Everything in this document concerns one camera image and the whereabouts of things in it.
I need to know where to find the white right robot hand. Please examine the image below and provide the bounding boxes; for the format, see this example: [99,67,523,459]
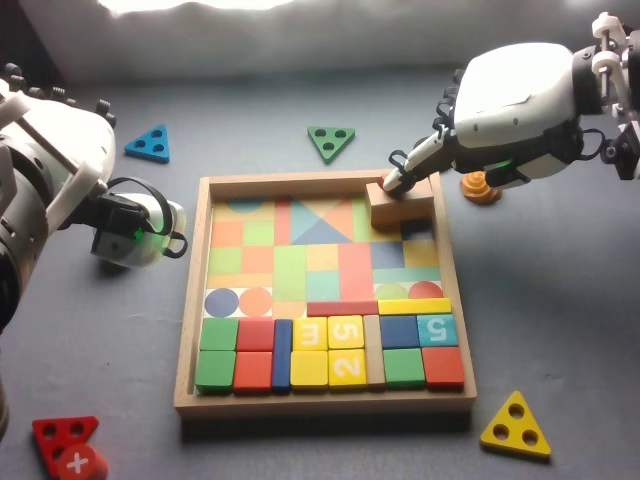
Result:
[382,42,585,196]

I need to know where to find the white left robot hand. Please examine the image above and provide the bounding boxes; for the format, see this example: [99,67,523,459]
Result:
[0,62,190,272]

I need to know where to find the natural wooden arch block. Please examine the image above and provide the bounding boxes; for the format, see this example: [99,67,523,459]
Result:
[364,177,435,232]

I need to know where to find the blue three-hole triangle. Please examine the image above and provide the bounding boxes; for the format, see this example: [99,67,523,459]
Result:
[123,123,171,165]

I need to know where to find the orange spiral cone toy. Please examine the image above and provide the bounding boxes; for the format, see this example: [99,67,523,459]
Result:
[459,170,504,206]

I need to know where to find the wooden puzzle tray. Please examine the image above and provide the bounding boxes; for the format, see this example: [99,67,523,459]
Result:
[173,167,477,420]

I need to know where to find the green three-hole triangle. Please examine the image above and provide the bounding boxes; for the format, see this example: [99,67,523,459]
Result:
[306,126,357,166]

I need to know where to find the white backdrop cloth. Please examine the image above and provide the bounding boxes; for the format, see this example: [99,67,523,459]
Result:
[19,0,640,86]

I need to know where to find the grey table cloth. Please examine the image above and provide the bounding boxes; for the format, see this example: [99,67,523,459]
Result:
[0,64,640,480]

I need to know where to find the red piece with holes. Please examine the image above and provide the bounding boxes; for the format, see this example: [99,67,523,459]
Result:
[31,415,100,480]

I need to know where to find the red plus-sign cylinder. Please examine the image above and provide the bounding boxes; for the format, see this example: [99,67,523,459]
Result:
[55,442,109,480]

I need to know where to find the yellow three-hole triangle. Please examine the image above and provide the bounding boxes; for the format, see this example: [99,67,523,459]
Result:
[479,390,552,459]

